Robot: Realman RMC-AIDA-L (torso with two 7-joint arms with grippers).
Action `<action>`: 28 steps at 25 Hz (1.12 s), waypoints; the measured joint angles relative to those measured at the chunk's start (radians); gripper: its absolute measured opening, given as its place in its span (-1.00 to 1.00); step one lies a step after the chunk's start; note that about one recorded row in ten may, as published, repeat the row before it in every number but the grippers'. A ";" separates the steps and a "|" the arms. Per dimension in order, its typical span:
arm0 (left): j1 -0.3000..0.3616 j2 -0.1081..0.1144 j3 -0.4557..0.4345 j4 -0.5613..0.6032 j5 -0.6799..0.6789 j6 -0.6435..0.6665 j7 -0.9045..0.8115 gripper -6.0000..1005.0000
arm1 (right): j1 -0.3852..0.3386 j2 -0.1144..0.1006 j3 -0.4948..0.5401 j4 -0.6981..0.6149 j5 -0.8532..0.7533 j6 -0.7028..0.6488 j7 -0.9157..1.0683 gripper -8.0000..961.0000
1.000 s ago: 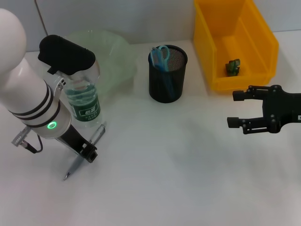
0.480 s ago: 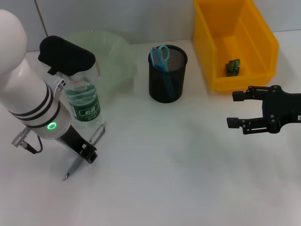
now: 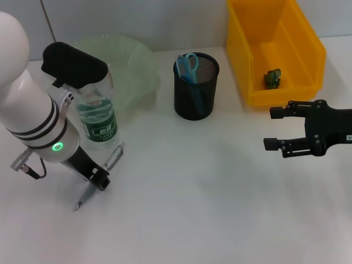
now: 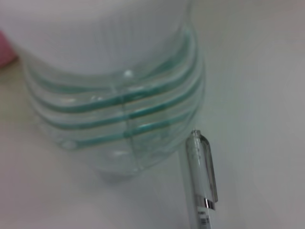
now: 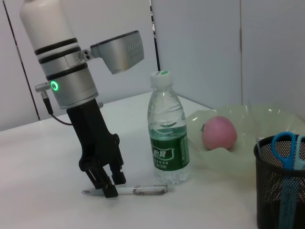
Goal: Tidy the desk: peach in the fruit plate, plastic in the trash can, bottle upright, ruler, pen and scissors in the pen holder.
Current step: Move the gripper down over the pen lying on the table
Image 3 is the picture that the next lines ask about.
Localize clear water bottle green label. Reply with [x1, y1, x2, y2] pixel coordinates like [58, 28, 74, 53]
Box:
[74, 87, 119, 151]

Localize left gripper cable with plug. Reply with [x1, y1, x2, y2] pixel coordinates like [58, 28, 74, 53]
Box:
[10, 148, 47, 180]

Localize green plastic scrap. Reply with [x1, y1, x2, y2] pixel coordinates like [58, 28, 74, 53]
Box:
[262, 68, 283, 89]

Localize yellow plastic bin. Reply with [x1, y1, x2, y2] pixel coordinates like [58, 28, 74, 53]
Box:
[225, 0, 327, 108]

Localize clear plastic ruler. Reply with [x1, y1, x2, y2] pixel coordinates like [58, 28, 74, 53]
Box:
[175, 54, 193, 80]

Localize black mesh pen holder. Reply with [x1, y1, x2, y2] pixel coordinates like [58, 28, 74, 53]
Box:
[172, 52, 220, 120]

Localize blue scissors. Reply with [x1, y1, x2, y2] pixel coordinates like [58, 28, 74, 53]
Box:
[180, 52, 206, 115]

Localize green glass fruit plate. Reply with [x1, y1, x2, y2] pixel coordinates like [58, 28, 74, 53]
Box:
[74, 34, 163, 116]

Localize grey white ballpoint pen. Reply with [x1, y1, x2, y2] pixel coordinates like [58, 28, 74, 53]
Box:
[73, 141, 125, 212]

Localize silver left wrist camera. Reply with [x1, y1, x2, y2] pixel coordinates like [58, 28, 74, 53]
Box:
[41, 41, 114, 97]

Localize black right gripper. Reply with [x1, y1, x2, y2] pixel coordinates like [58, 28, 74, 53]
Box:
[263, 99, 352, 158]

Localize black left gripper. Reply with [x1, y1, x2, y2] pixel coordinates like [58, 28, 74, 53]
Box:
[60, 145, 111, 192]

